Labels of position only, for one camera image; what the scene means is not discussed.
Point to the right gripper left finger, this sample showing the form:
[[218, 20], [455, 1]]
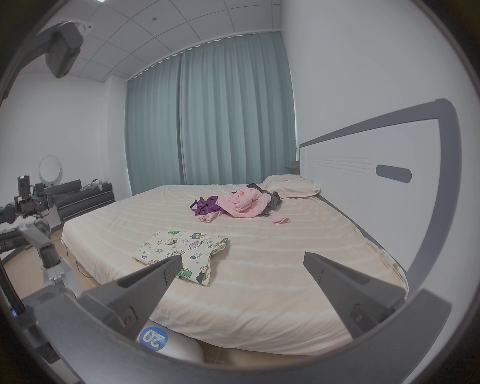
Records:
[[150, 288]]

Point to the bed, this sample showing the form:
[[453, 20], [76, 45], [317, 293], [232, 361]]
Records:
[[281, 262]]

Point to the pink garment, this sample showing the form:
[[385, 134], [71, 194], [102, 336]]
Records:
[[240, 202]]

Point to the round white mirror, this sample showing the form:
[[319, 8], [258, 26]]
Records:
[[50, 170]]

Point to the cream pillow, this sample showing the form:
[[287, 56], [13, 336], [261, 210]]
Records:
[[290, 185]]

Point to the grey crumpled cloth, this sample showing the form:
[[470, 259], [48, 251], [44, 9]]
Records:
[[93, 185]]

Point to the blue-green curtain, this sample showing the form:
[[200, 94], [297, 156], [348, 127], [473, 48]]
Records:
[[225, 112]]

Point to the black chest of drawers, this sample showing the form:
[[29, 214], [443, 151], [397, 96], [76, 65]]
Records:
[[82, 204]]

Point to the white printed pyjama top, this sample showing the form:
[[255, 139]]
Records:
[[180, 243]]

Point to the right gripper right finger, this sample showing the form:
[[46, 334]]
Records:
[[352, 296]]

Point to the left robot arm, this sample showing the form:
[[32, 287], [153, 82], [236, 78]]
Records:
[[26, 204]]

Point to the black garment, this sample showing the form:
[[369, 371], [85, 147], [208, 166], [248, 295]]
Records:
[[275, 202]]

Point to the grey bedside table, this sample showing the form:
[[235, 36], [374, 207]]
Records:
[[292, 167]]

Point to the purple garment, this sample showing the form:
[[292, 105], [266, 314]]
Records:
[[206, 204]]

